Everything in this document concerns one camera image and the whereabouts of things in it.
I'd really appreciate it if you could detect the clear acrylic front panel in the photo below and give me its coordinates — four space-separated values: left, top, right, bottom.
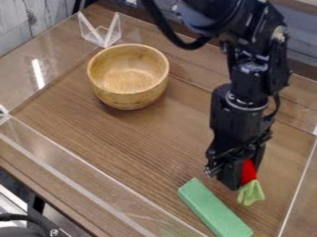
0 115 207 237

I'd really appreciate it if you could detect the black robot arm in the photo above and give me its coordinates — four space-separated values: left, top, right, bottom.
173 0 291 191

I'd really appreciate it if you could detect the wooden bowl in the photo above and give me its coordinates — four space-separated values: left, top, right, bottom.
87 44 169 110

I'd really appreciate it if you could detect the green rectangular block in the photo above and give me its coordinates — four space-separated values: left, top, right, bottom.
176 178 254 237

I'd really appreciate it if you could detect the clear acrylic corner bracket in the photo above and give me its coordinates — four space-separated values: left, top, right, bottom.
76 12 121 48

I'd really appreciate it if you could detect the black cable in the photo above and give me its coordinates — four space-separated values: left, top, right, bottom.
137 0 215 51

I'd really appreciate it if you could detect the black device with cable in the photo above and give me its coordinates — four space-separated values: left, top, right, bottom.
0 213 72 237

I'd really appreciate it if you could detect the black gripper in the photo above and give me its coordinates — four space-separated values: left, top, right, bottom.
206 84 274 191

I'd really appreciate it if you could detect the red plush strawberry green stem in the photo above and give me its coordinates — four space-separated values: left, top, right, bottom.
236 158 264 206

